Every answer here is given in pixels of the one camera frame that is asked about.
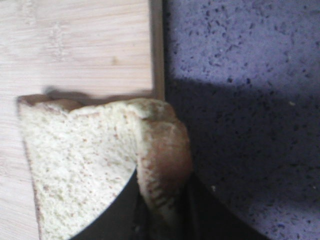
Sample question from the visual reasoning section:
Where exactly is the wooden cutting board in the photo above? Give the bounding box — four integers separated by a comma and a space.
0, 0, 165, 240

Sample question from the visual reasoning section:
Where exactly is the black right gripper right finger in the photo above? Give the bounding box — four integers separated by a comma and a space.
183, 173, 267, 240

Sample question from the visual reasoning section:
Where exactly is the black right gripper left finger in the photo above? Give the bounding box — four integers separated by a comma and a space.
72, 171, 149, 240

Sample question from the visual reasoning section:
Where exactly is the bread slice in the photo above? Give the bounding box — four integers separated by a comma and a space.
17, 94, 193, 240

